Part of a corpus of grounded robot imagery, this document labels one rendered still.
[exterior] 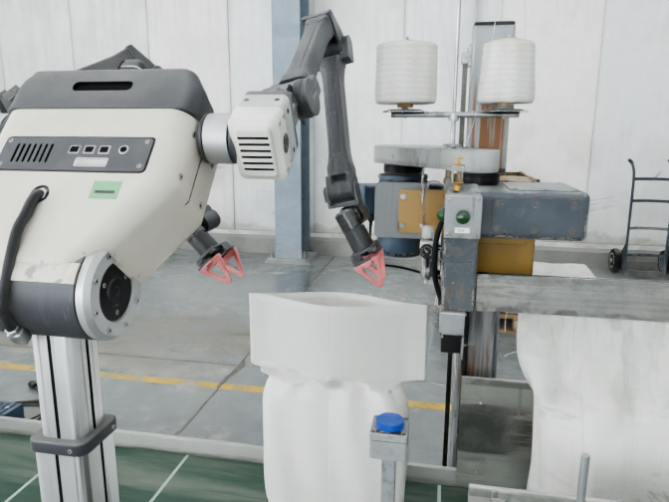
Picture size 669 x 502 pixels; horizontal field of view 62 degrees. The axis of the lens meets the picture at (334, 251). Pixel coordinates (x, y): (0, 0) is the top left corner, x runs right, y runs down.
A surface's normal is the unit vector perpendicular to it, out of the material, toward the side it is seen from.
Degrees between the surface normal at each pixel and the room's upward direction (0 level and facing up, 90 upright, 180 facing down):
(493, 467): 90
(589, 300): 90
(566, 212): 90
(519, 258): 90
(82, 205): 50
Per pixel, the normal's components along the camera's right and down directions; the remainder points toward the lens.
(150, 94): -0.14, -0.47
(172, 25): -0.18, 0.21
